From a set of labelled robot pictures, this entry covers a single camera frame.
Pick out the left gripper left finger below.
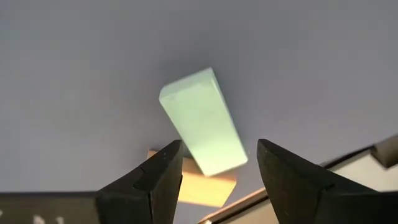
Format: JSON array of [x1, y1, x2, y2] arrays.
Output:
[[95, 139, 184, 224]]

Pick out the orange rectangular block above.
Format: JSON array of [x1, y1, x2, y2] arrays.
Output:
[[146, 149, 237, 208]]

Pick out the teal rectangular block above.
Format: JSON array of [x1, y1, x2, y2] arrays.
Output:
[[158, 67, 249, 177]]

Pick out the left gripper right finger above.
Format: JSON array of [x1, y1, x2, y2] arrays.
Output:
[[256, 138, 382, 224]]

